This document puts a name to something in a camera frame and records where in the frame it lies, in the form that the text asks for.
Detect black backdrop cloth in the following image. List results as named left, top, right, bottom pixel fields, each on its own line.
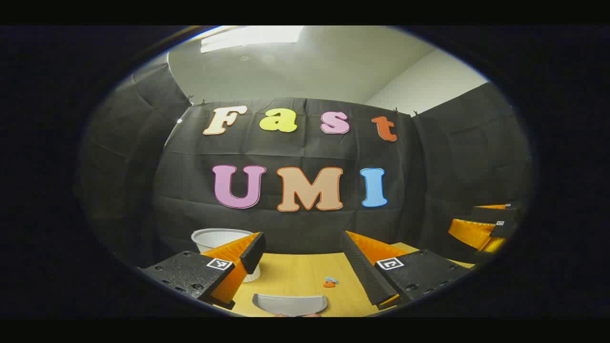
left=74, top=60, right=534, bottom=267

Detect small grey dustpan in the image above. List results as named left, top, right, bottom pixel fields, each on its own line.
left=252, top=293, right=328, bottom=317

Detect white ribbed garbage bin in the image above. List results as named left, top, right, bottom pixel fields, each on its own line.
left=192, top=228, right=262, bottom=283

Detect ceiling light panel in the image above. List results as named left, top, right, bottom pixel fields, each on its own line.
left=200, top=26, right=305, bottom=53

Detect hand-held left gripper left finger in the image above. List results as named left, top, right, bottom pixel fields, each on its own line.
left=142, top=232, right=266, bottom=310

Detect wooden desktop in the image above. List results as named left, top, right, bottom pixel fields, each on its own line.
left=224, top=242, right=477, bottom=317

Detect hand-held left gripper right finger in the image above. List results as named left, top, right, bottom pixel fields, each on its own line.
left=341, top=231, right=470, bottom=310

